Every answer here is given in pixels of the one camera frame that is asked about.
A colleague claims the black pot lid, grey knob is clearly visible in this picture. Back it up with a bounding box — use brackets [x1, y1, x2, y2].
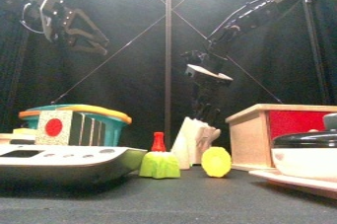
[272, 112, 337, 150]

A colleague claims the yellow-green round toy slice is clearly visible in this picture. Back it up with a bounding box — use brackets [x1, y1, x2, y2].
[200, 146, 233, 179]

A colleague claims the teal basket with orange rim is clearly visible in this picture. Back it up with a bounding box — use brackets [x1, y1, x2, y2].
[17, 104, 133, 147]

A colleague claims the vertical metal frame pole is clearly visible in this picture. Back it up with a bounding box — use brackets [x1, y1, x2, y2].
[164, 0, 173, 152]

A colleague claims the white wooden knife block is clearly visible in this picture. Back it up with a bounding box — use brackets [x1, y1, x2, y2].
[169, 115, 222, 171]

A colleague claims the beige wooden toy board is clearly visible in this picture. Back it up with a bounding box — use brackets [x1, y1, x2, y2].
[0, 132, 37, 146]

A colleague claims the speckled box with red dot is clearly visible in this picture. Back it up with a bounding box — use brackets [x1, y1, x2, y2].
[34, 110, 108, 147]

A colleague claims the white toy pot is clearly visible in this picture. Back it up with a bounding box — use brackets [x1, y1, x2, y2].
[270, 146, 337, 183]

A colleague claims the wooden box with red inside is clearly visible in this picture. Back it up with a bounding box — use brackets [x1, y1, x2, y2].
[224, 103, 337, 173]

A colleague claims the yellow toy block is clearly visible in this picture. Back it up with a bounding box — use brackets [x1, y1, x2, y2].
[12, 127, 40, 136]

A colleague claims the dark side frame post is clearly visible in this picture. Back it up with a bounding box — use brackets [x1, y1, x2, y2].
[302, 0, 332, 106]

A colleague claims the white digital kitchen scale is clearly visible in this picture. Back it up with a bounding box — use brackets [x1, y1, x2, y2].
[0, 144, 149, 187]

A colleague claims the green toy lump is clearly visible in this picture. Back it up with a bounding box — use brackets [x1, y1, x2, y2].
[138, 150, 181, 180]

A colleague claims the red toy bottle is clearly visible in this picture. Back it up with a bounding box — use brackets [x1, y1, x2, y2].
[150, 131, 168, 153]

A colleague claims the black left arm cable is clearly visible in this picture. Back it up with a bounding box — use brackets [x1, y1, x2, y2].
[18, 1, 46, 36]

